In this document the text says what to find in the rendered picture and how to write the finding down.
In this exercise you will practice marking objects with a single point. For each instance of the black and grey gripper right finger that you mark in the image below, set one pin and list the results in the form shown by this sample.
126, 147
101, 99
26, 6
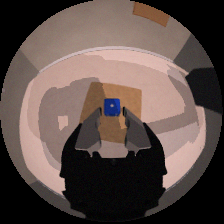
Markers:
142, 140

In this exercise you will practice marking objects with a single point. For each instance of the brown square mat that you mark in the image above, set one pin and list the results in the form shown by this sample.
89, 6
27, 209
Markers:
112, 128

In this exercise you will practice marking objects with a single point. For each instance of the blue die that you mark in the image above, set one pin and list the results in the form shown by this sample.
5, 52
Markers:
111, 107

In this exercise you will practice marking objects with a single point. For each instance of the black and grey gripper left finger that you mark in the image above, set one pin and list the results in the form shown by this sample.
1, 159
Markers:
84, 140

